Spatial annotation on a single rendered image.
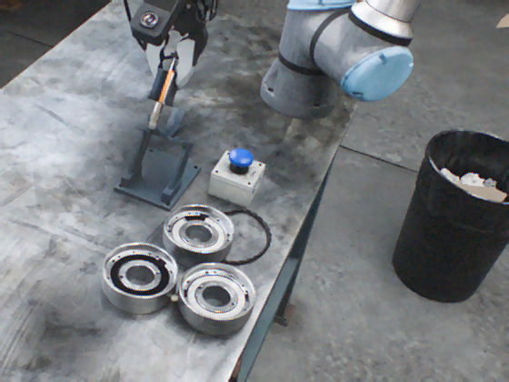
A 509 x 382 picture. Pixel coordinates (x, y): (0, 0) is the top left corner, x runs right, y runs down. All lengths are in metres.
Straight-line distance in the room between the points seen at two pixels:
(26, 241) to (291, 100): 0.60
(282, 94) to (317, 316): 0.91
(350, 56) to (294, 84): 0.18
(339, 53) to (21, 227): 0.60
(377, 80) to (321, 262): 1.13
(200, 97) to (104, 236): 0.44
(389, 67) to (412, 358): 1.09
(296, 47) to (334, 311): 1.02
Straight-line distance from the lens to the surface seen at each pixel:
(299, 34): 1.41
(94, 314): 1.04
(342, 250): 2.43
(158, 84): 1.11
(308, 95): 1.46
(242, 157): 1.21
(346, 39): 1.32
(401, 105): 3.24
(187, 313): 1.01
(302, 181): 1.31
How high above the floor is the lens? 1.58
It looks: 40 degrees down
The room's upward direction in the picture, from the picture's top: 11 degrees clockwise
